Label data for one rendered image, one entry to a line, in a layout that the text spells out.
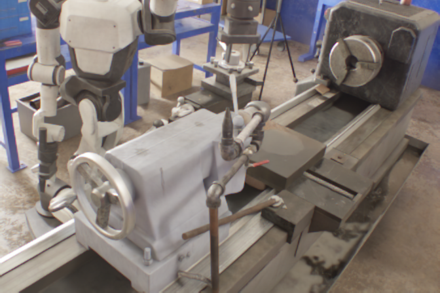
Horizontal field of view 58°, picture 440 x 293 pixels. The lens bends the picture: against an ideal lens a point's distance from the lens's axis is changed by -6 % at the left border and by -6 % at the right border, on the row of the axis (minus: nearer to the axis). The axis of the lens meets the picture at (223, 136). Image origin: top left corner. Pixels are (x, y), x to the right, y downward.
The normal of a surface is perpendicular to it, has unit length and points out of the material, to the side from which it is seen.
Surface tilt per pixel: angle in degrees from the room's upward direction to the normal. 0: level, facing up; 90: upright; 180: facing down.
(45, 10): 91
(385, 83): 90
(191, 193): 70
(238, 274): 0
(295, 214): 0
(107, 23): 91
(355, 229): 0
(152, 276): 90
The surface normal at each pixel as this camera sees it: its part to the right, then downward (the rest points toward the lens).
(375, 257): 0.11, -0.86
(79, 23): -0.09, 0.51
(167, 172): 0.79, 0.26
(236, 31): 0.36, 0.50
